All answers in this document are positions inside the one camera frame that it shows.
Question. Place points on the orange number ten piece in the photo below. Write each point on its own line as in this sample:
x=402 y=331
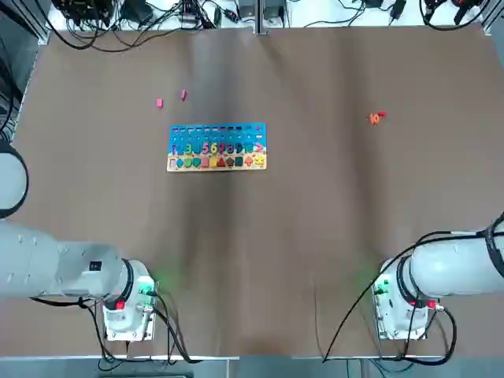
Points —
x=374 y=119

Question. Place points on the blue number two piece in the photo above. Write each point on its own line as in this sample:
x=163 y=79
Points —
x=181 y=152

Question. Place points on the black monitor stand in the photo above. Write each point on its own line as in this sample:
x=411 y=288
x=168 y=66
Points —
x=141 y=13

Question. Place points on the green circle piece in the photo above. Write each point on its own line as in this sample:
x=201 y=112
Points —
x=187 y=162

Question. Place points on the teal number nine piece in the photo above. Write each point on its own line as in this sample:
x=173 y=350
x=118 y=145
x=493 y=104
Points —
x=240 y=147

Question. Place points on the usb hub with plugs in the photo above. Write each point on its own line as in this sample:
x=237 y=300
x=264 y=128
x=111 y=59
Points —
x=189 y=18

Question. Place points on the pink number one piece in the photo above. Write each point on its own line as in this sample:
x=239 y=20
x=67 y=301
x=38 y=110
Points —
x=183 y=95

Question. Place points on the pink trapezoid piece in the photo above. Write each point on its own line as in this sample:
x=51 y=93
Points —
x=204 y=162

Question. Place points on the purple star piece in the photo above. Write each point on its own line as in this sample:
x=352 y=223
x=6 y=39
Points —
x=230 y=162

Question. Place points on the red number seven piece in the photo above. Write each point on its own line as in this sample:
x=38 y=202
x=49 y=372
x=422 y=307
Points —
x=223 y=144

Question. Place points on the teal number four piece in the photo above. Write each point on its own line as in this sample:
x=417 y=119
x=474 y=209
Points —
x=198 y=149

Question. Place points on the pink greater-than sign piece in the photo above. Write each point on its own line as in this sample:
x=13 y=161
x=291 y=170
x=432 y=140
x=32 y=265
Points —
x=261 y=148

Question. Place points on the black power supply box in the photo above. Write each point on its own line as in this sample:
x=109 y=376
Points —
x=247 y=8

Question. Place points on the black dock box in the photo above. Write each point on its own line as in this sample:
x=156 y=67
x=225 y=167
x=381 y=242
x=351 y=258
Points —
x=78 y=8

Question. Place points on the yellow number six piece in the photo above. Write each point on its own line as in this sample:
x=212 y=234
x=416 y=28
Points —
x=211 y=149

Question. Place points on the yellow pentagon piece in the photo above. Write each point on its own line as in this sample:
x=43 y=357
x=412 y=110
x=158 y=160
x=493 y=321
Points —
x=213 y=162

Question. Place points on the black power adapter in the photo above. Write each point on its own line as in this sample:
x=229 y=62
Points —
x=397 y=8

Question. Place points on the magenta number five piece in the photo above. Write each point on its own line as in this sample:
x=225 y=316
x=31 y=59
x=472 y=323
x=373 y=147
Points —
x=204 y=148

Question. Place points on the red triangle piece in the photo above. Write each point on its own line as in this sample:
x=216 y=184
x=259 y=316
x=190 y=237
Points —
x=222 y=164

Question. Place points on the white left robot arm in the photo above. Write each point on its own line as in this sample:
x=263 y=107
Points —
x=39 y=264

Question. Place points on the orange plus sign piece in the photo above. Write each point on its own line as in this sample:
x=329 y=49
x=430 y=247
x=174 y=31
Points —
x=249 y=161

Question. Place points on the aluminium post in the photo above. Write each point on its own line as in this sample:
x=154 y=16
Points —
x=260 y=19

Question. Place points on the colourful wooden toy board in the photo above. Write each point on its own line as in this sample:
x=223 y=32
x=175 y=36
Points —
x=220 y=136

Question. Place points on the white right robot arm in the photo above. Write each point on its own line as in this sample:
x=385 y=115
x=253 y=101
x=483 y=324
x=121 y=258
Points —
x=441 y=271

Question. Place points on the blue hexagon piece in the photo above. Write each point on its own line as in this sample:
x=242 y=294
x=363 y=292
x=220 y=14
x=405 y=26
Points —
x=180 y=162

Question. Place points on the aluminium frame bar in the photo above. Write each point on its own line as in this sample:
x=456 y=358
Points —
x=44 y=23
x=494 y=29

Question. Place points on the yellow equals sign piece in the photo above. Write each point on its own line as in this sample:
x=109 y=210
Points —
x=260 y=159

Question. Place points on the green number three piece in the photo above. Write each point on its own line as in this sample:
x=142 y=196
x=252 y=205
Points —
x=190 y=151

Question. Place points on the teal heart piece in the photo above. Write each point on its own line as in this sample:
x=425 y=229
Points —
x=195 y=161

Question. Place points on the pink rectangular block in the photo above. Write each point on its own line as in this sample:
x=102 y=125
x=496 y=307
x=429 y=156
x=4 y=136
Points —
x=159 y=103

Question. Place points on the teal square piece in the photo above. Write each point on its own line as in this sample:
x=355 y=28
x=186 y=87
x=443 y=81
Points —
x=238 y=162

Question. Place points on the purple number eight piece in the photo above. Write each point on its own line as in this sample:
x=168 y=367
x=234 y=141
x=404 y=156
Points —
x=230 y=148

